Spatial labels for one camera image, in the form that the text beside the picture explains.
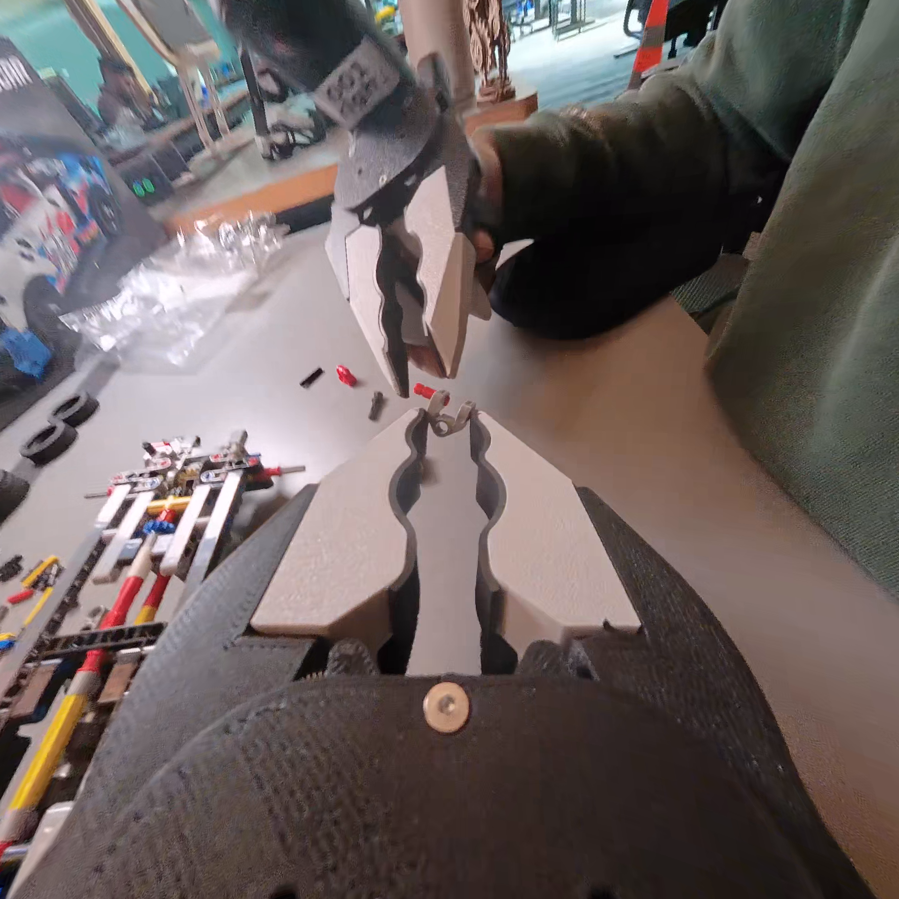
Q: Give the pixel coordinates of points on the orange traffic cone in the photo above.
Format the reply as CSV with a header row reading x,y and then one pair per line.
x,y
649,39

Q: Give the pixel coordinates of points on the toy car chassis model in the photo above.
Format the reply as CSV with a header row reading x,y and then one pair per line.
x,y
211,506

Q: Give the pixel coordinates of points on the black toy tyre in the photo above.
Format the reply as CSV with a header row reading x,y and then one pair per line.
x,y
11,496
47,443
74,409

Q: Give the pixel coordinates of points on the grey insulated bottle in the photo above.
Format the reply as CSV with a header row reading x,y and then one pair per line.
x,y
439,36

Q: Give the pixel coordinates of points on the toy car set box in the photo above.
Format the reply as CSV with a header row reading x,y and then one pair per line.
x,y
49,211

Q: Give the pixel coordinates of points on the cluster of small toy pieces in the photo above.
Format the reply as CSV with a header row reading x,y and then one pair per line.
x,y
40,571

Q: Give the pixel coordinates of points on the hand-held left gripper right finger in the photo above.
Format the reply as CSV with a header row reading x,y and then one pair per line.
x,y
554,562

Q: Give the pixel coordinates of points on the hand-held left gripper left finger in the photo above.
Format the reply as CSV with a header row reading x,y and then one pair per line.
x,y
337,555

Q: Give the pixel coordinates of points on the blue toy pieces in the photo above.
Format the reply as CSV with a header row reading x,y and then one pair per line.
x,y
24,352

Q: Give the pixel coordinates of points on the wooden gear model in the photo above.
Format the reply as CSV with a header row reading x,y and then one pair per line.
x,y
491,42

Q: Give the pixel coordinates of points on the clear plastic bags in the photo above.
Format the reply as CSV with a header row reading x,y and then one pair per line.
x,y
161,295

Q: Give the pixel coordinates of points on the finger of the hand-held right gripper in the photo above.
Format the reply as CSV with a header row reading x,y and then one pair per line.
x,y
446,281
365,295

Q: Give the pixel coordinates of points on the wooden edged workbench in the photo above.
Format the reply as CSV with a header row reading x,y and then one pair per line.
x,y
280,190

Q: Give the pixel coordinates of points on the short black toy pin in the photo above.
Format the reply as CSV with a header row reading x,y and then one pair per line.
x,y
377,406

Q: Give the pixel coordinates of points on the long black toy pin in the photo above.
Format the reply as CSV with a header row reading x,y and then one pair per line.
x,y
311,377

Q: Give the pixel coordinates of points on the red toy bush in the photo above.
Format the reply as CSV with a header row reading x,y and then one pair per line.
x,y
345,375

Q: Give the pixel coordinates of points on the person's right hand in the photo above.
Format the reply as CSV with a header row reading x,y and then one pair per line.
x,y
488,176

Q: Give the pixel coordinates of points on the grey toy connector red pin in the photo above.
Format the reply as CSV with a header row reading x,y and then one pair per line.
x,y
436,404

